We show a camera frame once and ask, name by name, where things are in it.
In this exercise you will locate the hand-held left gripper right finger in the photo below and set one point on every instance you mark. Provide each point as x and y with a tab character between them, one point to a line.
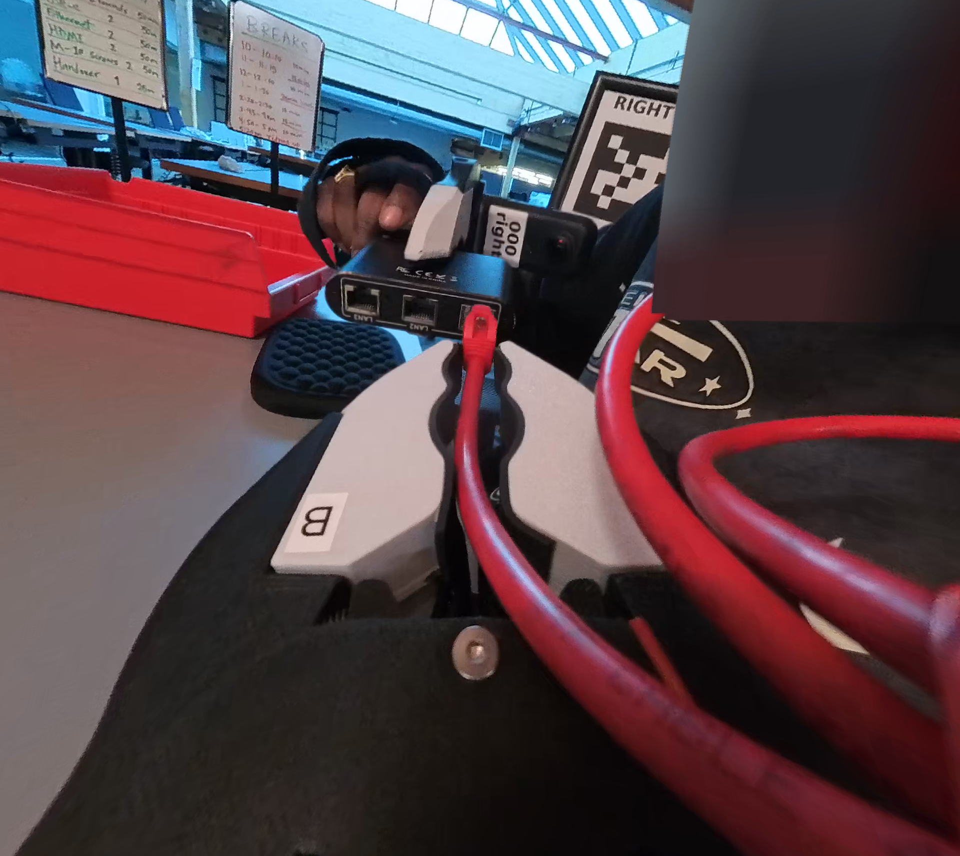
555	466

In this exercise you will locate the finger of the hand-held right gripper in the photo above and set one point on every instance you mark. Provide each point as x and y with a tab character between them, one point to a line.
442	218

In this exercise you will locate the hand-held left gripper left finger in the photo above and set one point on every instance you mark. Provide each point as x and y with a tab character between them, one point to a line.
375	481

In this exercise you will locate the black ethernet switch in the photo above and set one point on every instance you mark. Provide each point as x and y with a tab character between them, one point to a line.
435	286

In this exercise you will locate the red plastic bin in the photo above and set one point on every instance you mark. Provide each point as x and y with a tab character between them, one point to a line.
112	248

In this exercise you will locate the person's right forearm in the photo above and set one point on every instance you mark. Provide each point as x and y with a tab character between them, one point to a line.
622	248

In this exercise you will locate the person's right hand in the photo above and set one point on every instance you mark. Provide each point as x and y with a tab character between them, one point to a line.
360	203

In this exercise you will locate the black framed tag sign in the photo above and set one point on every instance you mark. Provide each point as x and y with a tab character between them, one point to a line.
622	150

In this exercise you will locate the black textured wrist pad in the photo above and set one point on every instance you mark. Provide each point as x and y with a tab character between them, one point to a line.
322	361

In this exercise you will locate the wooden background desk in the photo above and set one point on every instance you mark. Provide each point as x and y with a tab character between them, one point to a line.
240	177

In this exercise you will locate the handwritten sign board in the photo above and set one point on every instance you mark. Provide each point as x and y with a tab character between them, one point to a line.
97	15
274	75

